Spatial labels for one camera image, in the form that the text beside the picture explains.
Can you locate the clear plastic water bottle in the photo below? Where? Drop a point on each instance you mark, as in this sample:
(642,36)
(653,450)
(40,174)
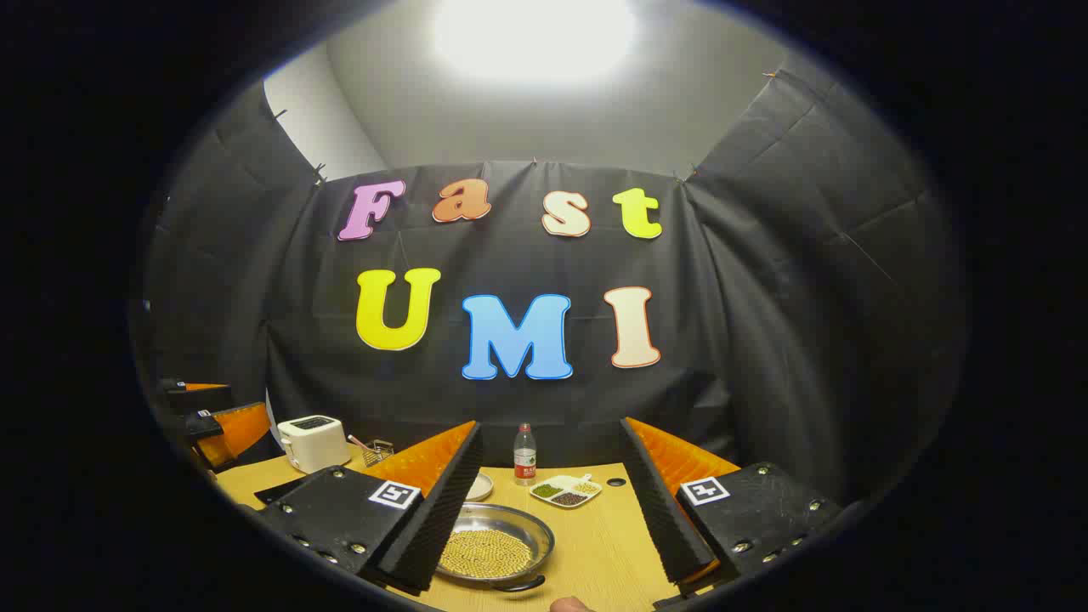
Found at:
(525,459)

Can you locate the white divided dish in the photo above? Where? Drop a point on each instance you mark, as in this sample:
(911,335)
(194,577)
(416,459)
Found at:
(565,490)

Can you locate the pile of green mung beans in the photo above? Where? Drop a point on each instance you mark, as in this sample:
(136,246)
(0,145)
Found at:
(546,490)

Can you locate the pile of dark red beans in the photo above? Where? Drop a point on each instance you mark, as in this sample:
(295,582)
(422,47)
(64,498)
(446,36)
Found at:
(569,499)

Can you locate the ceiling light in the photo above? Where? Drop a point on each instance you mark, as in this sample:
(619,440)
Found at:
(535,38)

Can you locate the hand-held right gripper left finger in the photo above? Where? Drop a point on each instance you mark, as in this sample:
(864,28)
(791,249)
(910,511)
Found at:
(442,510)

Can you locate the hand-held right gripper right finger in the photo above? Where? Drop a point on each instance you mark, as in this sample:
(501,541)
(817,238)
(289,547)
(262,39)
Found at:
(663,510)

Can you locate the pile of soybeans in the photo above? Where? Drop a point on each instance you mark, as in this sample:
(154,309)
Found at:
(486,552)

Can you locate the pink stick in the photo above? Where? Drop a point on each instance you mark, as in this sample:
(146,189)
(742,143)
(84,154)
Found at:
(358,441)

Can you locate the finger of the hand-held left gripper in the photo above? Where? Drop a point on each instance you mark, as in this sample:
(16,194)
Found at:
(238,429)
(200,398)

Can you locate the black induction cooktop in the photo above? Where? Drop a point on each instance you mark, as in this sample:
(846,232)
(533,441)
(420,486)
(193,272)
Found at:
(280,491)

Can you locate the white toaster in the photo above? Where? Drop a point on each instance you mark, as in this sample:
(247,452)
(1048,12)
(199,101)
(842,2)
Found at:
(313,444)

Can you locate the white round plate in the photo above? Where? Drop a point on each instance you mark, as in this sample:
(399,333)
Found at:
(481,488)

